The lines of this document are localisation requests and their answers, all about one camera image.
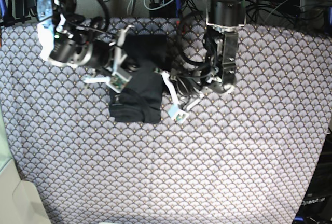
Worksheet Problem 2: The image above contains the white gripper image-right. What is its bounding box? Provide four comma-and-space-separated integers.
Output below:
160, 71, 204, 124

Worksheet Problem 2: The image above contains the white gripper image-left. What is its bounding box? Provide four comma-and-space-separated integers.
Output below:
83, 24, 141, 92

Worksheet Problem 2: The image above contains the dark grey T-shirt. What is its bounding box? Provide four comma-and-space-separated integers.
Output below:
108, 34, 171, 124

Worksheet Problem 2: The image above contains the black robot arm image-left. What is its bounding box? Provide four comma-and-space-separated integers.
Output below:
36, 0, 133, 93

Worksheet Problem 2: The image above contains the fan-patterned table cloth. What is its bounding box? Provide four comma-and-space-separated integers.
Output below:
1, 24, 331, 223

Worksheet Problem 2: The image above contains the blue clamp left edge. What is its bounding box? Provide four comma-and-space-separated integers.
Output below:
0, 0, 7, 19

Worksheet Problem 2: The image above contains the blue clamp edge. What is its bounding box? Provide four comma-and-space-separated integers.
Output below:
324, 7, 332, 36
0, 0, 7, 19

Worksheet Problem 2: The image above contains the black OpenArm case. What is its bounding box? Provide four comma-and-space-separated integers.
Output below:
293, 133, 331, 223

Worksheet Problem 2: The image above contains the beige plastic bin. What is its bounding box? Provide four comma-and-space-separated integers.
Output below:
1, 118, 50, 223

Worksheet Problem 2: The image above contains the blue clamp right edge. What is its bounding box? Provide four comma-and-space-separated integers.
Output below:
324, 7, 332, 36

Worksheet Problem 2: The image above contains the blue clamp handle centre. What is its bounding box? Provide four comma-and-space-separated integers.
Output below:
175, 0, 181, 19

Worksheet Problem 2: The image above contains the black cable bundle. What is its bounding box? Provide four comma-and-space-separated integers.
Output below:
246, 0, 301, 24

